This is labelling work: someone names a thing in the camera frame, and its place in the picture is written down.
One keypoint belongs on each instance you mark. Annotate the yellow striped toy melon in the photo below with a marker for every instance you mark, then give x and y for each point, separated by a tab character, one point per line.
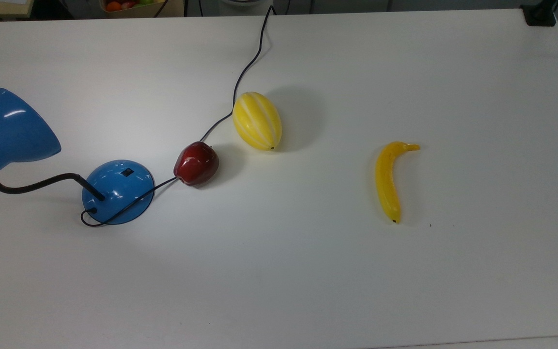
257	121

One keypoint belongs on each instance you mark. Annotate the yellow toy banana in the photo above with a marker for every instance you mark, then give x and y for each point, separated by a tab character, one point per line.
386	182

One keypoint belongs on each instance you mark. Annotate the red toy apple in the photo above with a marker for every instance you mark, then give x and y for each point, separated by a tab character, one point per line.
195	164

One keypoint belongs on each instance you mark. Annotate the blue desk lamp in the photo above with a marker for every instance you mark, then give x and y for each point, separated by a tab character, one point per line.
12	131

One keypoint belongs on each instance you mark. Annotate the orange toy fruit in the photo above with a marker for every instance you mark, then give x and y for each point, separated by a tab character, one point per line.
113	6

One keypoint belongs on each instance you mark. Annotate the beige fruit box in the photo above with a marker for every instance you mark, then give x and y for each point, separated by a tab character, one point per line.
172	9

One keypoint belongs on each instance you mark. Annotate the black corner clamp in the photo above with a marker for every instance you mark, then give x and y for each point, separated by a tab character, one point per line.
539	17

